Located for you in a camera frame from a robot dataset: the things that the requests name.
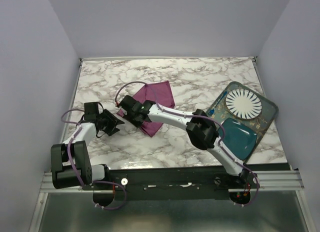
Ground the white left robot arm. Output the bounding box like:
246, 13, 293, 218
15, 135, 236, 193
50, 109, 125, 190

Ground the purple cloth napkin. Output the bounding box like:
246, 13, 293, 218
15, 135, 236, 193
114, 80, 175, 137

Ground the green floral serving tray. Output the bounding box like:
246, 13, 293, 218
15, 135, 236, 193
206, 81, 279, 162

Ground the teal square plate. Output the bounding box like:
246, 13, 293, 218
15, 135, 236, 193
222, 118, 258, 161

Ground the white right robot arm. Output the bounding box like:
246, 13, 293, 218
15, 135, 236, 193
118, 96, 250, 188

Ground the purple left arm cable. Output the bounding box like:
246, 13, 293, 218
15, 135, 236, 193
60, 108, 128, 211

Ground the white blue striped plate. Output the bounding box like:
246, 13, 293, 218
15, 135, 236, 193
225, 88, 263, 120

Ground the aluminium frame rail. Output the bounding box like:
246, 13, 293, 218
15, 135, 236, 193
40, 170, 305, 194

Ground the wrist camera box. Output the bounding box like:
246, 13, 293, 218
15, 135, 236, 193
119, 95, 141, 114
83, 102, 104, 121

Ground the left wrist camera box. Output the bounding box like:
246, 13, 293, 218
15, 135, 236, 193
83, 102, 104, 121

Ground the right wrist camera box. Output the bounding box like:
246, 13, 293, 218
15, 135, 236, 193
119, 95, 141, 114

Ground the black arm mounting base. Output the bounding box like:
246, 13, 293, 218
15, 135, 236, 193
91, 166, 260, 206

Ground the blue plastic fork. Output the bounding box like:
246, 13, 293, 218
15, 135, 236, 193
208, 91, 228, 116

